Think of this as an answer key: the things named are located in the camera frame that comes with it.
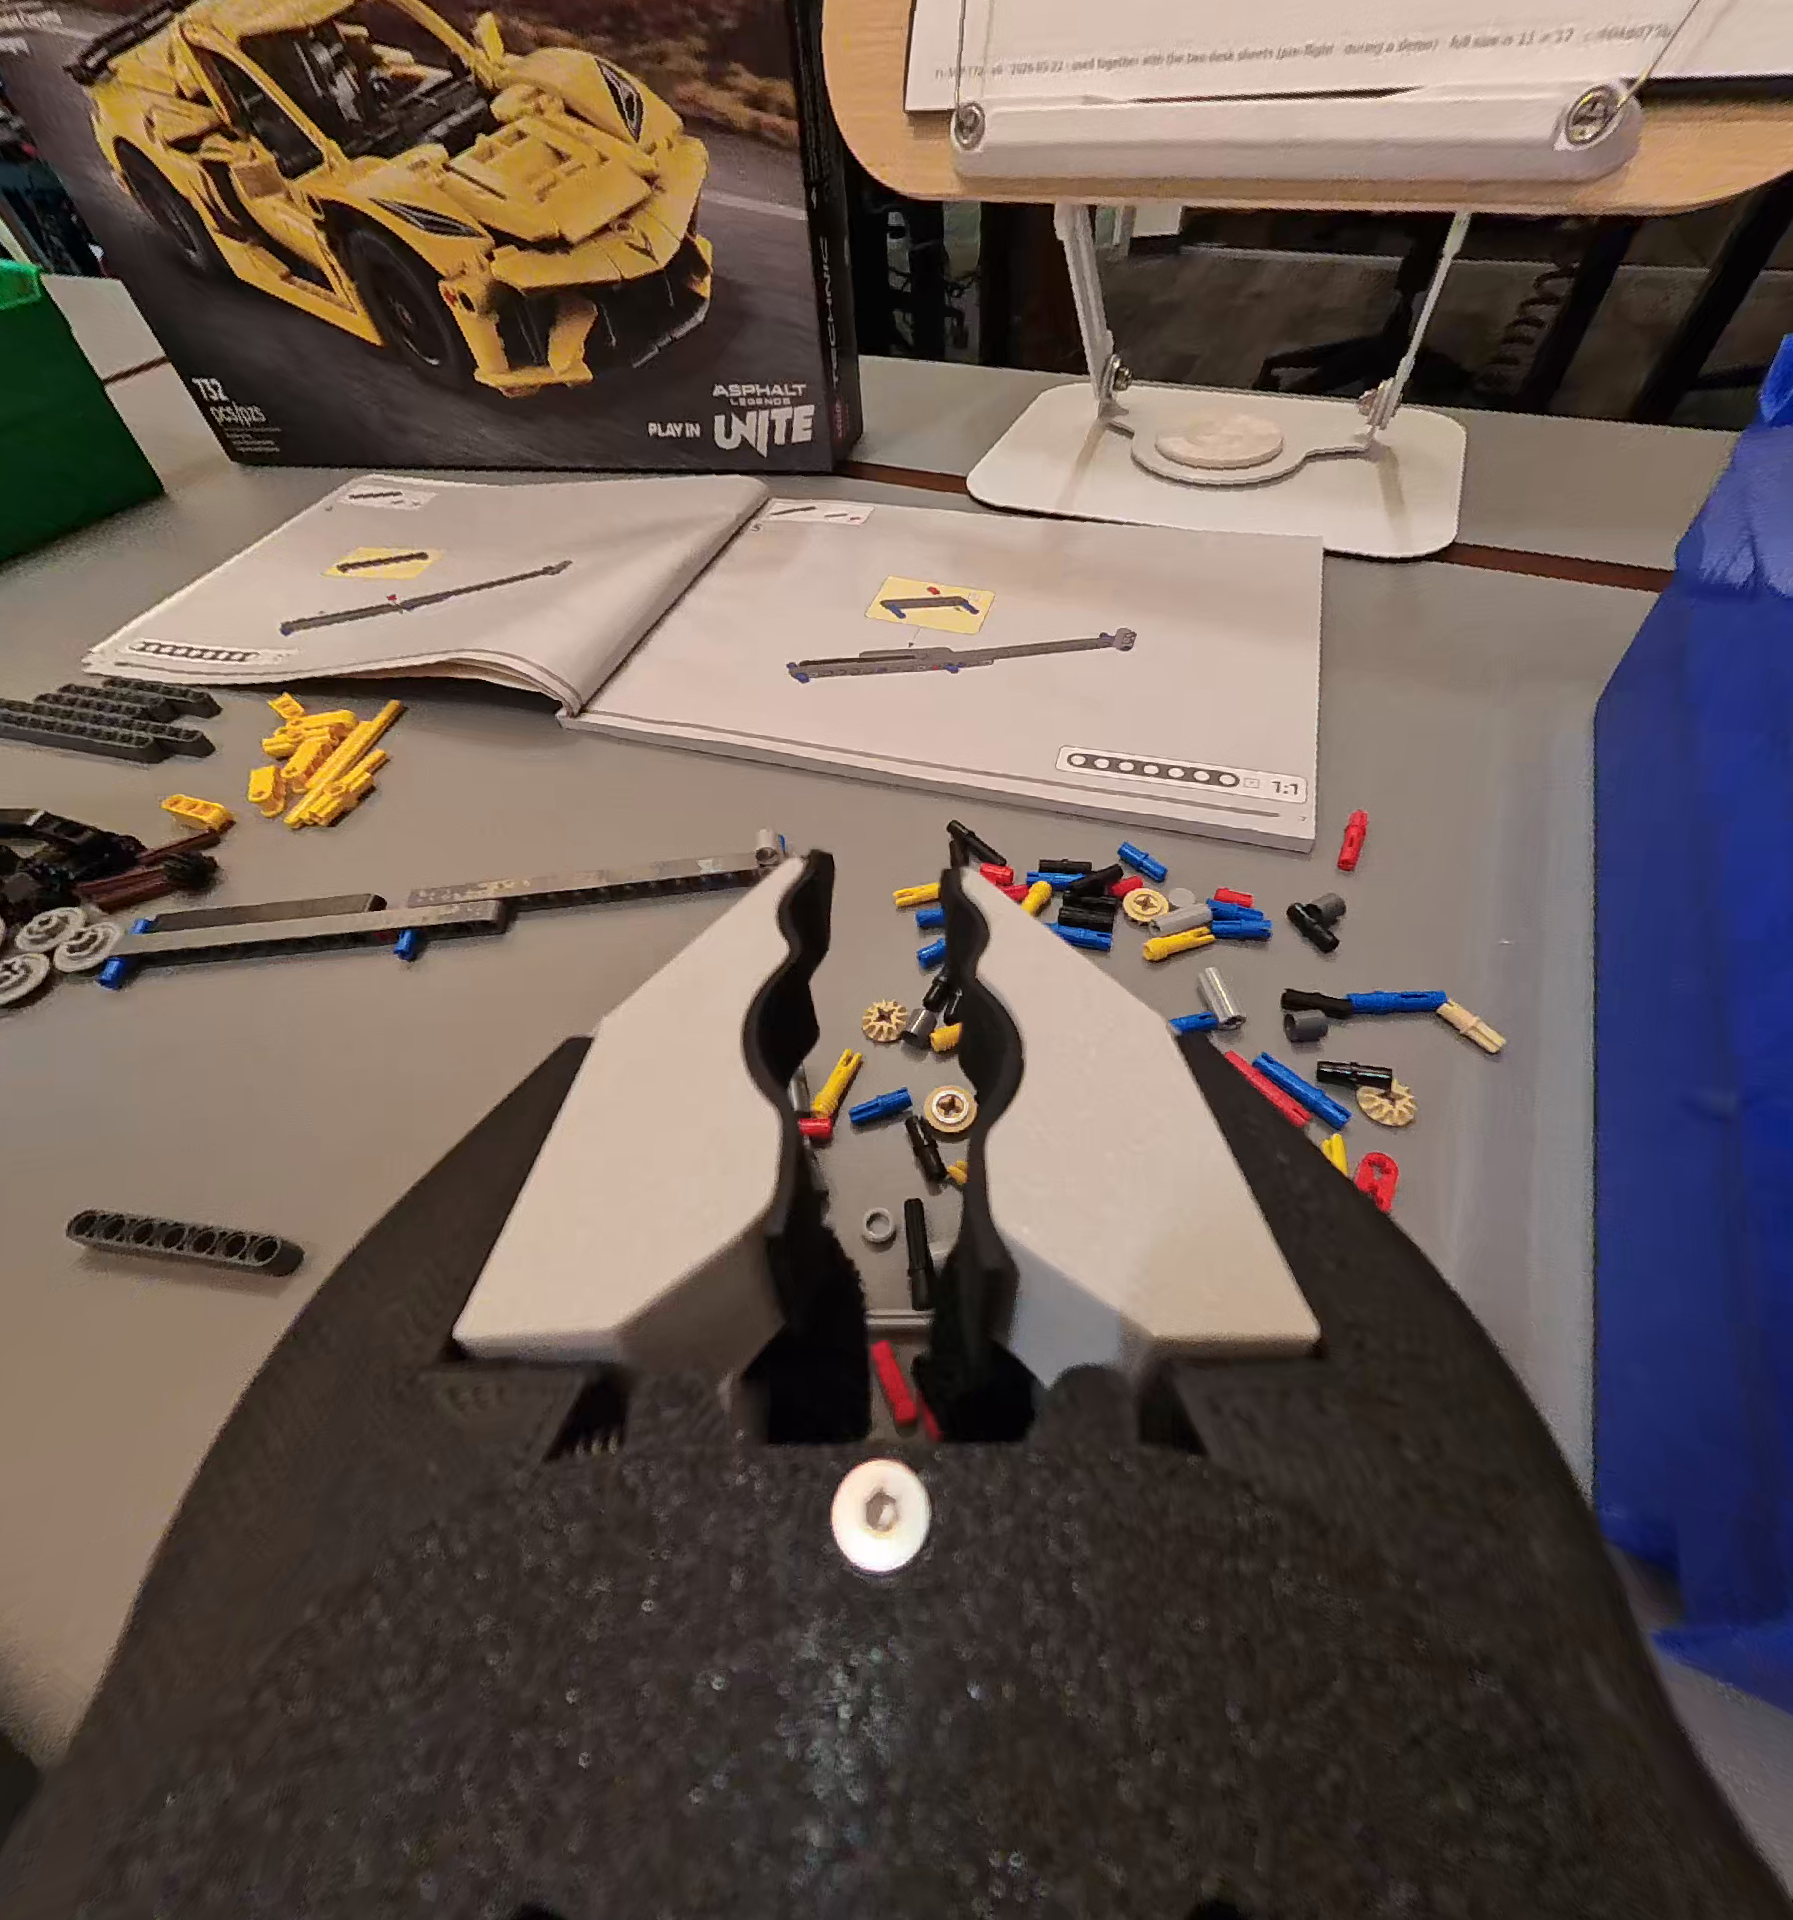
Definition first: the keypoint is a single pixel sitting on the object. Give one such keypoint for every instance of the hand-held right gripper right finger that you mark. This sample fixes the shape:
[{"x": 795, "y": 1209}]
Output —
[{"x": 1136, "y": 1184}]

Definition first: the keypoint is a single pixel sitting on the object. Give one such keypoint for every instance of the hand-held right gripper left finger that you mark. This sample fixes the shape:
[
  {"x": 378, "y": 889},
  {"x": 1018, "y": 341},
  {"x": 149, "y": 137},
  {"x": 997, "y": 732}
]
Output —
[{"x": 641, "y": 1184}]

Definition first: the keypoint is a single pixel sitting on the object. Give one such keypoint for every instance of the pile of colourful connector pins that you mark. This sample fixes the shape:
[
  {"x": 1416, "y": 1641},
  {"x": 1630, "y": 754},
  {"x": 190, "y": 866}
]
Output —
[{"x": 1384, "y": 1000}]

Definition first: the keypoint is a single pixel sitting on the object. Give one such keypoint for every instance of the long black toy beam assembly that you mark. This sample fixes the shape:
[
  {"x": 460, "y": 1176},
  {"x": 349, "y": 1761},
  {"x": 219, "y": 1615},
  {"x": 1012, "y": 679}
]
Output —
[{"x": 312, "y": 937}]

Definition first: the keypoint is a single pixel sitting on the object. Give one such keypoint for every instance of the toy car set box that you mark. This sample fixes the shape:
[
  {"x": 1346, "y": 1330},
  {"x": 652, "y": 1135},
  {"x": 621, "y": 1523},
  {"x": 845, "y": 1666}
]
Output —
[{"x": 612, "y": 392}]

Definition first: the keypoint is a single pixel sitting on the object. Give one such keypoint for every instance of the red connector pin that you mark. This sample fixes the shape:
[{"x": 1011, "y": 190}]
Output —
[{"x": 1354, "y": 839}]

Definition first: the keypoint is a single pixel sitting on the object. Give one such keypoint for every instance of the short black toy beam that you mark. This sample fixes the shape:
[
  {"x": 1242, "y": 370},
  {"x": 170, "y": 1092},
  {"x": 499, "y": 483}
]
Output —
[{"x": 183, "y": 1243}]

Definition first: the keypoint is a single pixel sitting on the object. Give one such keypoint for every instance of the pile of yellow toy pieces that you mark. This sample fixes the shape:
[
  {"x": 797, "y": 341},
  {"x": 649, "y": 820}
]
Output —
[{"x": 327, "y": 764}]

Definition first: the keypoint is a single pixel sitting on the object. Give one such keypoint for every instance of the dark brown toy axle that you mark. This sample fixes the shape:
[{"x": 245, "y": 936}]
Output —
[
  {"x": 183, "y": 859},
  {"x": 131, "y": 889}
]

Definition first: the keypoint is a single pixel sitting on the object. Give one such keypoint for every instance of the small yellow toy beam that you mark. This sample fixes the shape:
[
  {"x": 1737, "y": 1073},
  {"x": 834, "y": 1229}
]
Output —
[{"x": 198, "y": 810}]

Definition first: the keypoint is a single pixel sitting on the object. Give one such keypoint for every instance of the blue plastic bin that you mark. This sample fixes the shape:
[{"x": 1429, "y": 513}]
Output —
[{"x": 1735, "y": 1050}]

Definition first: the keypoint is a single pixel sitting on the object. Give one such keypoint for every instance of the white instruction booklet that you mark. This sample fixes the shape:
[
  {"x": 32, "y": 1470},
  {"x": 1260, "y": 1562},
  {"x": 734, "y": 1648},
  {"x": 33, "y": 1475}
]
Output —
[{"x": 612, "y": 570}]

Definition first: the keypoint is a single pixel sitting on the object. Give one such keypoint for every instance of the pile of small black connectors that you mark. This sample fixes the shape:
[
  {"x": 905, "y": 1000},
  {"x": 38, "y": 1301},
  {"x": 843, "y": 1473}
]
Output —
[{"x": 26, "y": 855}]

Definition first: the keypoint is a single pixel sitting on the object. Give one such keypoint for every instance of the stack of black toy beams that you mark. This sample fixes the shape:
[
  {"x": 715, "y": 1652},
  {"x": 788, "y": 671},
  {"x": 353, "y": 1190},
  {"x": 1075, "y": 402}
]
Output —
[{"x": 85, "y": 719}]

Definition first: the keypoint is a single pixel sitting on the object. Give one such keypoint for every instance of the white wooden document stand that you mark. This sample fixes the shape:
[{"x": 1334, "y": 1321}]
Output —
[{"x": 1076, "y": 449}]

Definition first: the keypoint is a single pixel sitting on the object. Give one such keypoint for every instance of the green plastic bin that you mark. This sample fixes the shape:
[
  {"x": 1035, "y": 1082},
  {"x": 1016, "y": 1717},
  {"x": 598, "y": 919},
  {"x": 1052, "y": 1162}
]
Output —
[{"x": 26, "y": 435}]

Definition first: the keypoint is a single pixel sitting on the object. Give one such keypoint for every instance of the printed paper sheet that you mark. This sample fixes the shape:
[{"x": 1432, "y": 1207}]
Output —
[{"x": 1286, "y": 43}]

